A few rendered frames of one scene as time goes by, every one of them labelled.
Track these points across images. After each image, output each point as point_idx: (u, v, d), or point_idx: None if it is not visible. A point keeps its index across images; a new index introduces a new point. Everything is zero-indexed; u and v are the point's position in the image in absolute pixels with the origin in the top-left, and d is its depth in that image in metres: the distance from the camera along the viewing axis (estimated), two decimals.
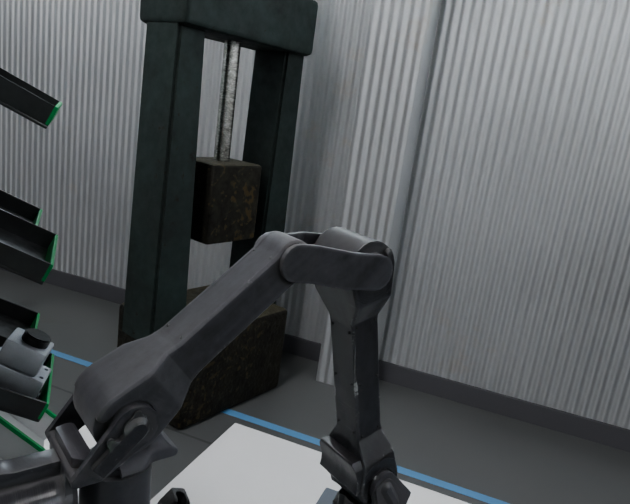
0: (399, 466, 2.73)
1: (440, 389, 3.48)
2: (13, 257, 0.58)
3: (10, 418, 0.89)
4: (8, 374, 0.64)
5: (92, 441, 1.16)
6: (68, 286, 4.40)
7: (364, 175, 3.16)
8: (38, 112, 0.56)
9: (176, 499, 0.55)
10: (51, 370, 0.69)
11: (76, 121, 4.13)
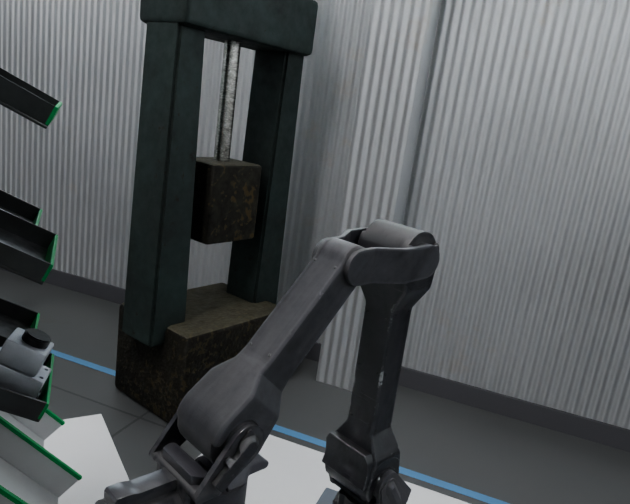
0: (399, 466, 2.73)
1: (440, 389, 3.48)
2: (13, 257, 0.58)
3: (10, 418, 0.89)
4: (8, 374, 0.64)
5: (92, 441, 1.16)
6: (68, 286, 4.40)
7: (364, 175, 3.16)
8: (38, 112, 0.56)
9: None
10: (51, 370, 0.69)
11: (76, 121, 4.13)
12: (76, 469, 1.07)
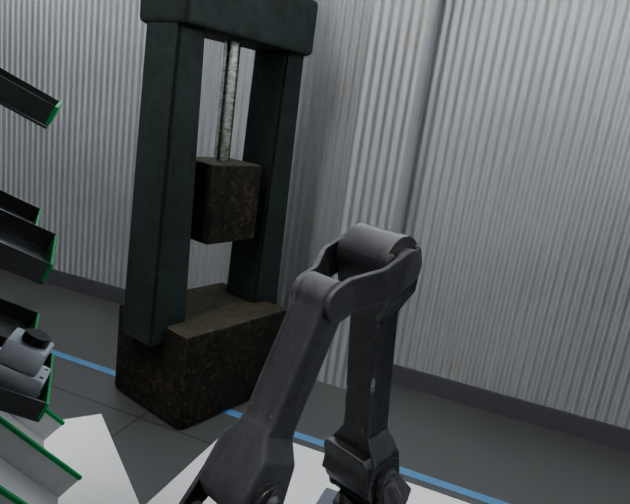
0: (399, 466, 2.73)
1: (440, 389, 3.48)
2: (13, 257, 0.58)
3: (10, 418, 0.89)
4: (8, 374, 0.64)
5: (92, 441, 1.16)
6: (68, 286, 4.40)
7: (364, 175, 3.16)
8: (38, 112, 0.56)
9: None
10: (51, 370, 0.69)
11: (76, 121, 4.13)
12: (76, 469, 1.07)
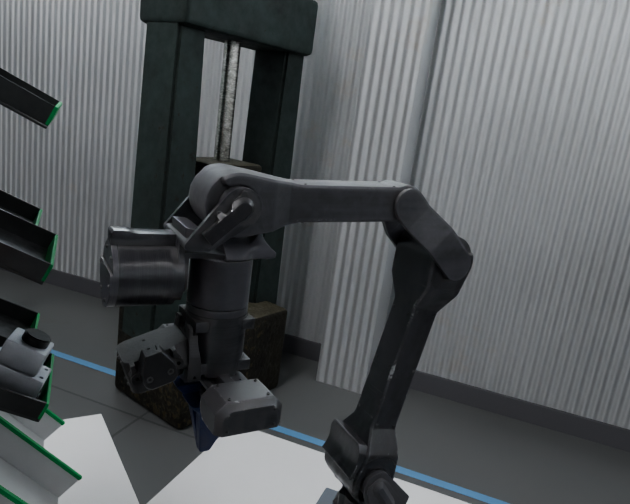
0: (399, 466, 2.73)
1: (440, 389, 3.48)
2: (13, 257, 0.58)
3: (10, 418, 0.89)
4: (8, 374, 0.64)
5: (92, 441, 1.16)
6: (68, 286, 4.40)
7: (364, 175, 3.16)
8: (38, 112, 0.56)
9: (156, 344, 0.50)
10: (51, 370, 0.69)
11: (76, 121, 4.13)
12: (76, 469, 1.07)
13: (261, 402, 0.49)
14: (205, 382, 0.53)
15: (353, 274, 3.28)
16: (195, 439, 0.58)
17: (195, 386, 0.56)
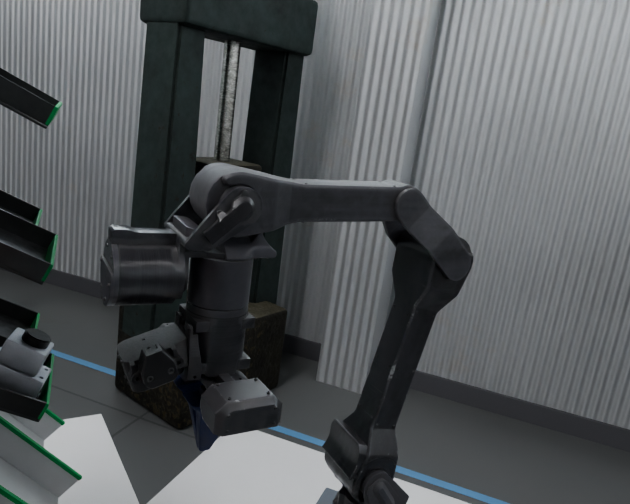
0: (399, 466, 2.73)
1: (440, 389, 3.48)
2: (13, 257, 0.58)
3: (10, 418, 0.89)
4: (8, 374, 0.64)
5: (92, 441, 1.16)
6: (68, 286, 4.40)
7: (364, 175, 3.16)
8: (38, 112, 0.56)
9: (157, 343, 0.50)
10: (51, 370, 0.69)
11: (76, 121, 4.13)
12: (76, 469, 1.07)
13: (261, 401, 0.49)
14: (205, 381, 0.53)
15: (353, 274, 3.28)
16: (195, 438, 0.58)
17: (195, 385, 0.56)
